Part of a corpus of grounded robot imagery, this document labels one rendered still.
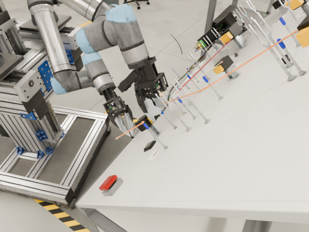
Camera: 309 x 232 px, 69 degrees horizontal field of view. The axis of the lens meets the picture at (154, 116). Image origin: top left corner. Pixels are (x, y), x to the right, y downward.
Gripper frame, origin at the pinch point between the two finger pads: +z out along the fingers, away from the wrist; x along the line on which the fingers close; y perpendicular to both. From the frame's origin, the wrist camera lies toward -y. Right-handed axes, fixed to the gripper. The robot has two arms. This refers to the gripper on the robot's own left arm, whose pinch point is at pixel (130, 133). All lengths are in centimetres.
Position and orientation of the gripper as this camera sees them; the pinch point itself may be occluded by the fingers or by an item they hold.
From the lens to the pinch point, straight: 90.1
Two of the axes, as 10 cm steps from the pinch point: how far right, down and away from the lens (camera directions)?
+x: 8.9, -4.6, 0.3
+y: -0.1, -0.8, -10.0
